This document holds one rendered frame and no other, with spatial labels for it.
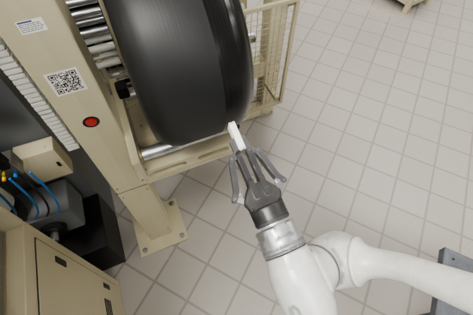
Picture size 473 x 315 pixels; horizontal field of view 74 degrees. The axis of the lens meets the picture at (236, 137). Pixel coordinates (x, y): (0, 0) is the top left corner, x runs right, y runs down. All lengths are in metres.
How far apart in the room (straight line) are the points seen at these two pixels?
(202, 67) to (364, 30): 2.62
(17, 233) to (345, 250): 0.87
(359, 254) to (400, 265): 0.08
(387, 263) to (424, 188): 1.59
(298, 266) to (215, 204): 1.34
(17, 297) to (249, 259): 1.14
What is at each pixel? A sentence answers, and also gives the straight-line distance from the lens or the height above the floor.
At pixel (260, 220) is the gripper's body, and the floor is 1.17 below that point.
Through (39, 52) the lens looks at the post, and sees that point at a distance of 0.83.
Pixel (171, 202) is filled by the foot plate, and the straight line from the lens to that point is 1.94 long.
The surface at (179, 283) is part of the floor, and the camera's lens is 1.83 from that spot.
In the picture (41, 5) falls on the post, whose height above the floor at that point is 1.42.
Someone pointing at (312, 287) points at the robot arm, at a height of 1.16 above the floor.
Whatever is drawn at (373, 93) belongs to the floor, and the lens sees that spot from 2.64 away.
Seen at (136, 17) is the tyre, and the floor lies 1.39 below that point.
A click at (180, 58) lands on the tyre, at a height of 1.32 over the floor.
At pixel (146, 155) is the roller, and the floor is 0.92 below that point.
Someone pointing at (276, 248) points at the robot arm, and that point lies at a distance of 0.63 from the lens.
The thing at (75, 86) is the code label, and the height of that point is 1.20.
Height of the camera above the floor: 1.77
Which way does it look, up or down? 55 degrees down
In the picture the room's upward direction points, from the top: straight up
